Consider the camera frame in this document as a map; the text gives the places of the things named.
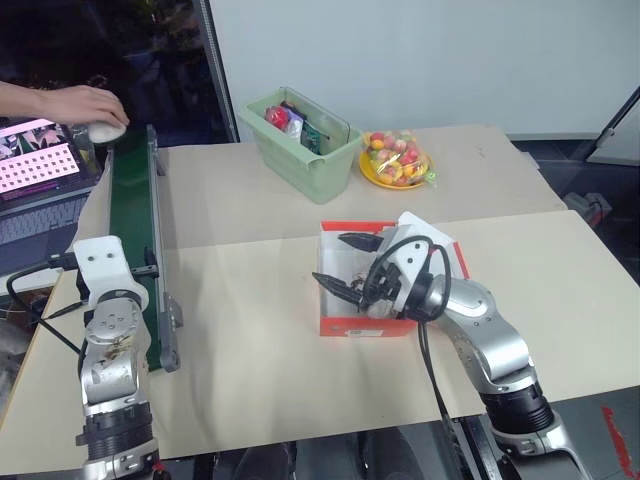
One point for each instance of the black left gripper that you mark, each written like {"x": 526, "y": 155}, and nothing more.
{"x": 82, "y": 287}

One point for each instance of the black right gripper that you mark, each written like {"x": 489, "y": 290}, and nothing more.
{"x": 382, "y": 287}

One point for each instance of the white oval object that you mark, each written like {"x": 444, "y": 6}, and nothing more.
{"x": 106, "y": 133}

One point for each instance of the person's bare forearm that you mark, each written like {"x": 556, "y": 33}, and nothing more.
{"x": 30, "y": 97}

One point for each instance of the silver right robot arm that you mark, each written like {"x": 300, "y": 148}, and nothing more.
{"x": 492, "y": 340}

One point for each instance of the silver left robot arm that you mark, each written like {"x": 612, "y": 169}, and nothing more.
{"x": 112, "y": 370}

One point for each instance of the red shoebox with white inside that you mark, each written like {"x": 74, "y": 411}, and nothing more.
{"x": 370, "y": 327}

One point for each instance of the person's bare hand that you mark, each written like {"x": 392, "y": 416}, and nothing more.
{"x": 95, "y": 105}

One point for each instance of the green conveyor belt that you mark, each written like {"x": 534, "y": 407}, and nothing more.
{"x": 132, "y": 210}

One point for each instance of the light green plastic bin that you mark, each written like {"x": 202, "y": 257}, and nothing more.
{"x": 292, "y": 162}

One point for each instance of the yellow plate of candy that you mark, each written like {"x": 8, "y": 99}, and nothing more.
{"x": 400, "y": 155}

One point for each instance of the open laptop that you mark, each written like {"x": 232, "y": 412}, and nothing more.
{"x": 40, "y": 200}

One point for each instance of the green snack packet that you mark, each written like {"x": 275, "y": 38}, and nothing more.
{"x": 312, "y": 137}

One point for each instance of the silver snack packet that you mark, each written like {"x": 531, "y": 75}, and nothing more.
{"x": 294, "y": 131}

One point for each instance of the dark purple snack packet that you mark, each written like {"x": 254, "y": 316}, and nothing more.
{"x": 292, "y": 110}

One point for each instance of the red snack packet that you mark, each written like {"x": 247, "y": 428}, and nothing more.
{"x": 277, "y": 116}

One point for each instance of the grey and red tool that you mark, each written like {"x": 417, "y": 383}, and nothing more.
{"x": 590, "y": 206}

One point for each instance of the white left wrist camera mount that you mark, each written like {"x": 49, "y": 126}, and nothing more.
{"x": 102, "y": 267}

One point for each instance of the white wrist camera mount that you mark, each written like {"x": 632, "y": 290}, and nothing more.
{"x": 102, "y": 267}
{"x": 407, "y": 255}

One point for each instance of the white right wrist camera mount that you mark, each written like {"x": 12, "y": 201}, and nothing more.
{"x": 407, "y": 255}

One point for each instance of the grey metal window post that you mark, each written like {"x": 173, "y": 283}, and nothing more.
{"x": 217, "y": 70}

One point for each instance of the grey metal frame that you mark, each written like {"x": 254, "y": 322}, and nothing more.
{"x": 607, "y": 130}

